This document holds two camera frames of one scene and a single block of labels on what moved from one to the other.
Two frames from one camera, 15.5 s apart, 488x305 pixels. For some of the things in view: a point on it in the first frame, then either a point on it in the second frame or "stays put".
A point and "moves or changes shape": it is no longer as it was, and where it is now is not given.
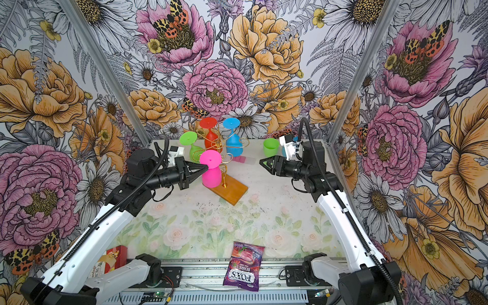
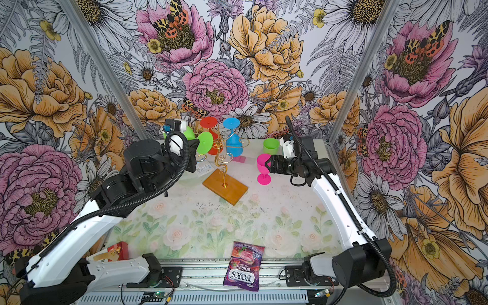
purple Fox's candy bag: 244,268 stays put
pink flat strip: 240,159 stays put
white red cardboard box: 110,260 stays put
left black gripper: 185,179 -> 190,168
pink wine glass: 211,176 -> 264,178
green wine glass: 188,138 moves or changes shape
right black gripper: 277,159 stays put
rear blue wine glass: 234,143 stays put
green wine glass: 271,147 stays put
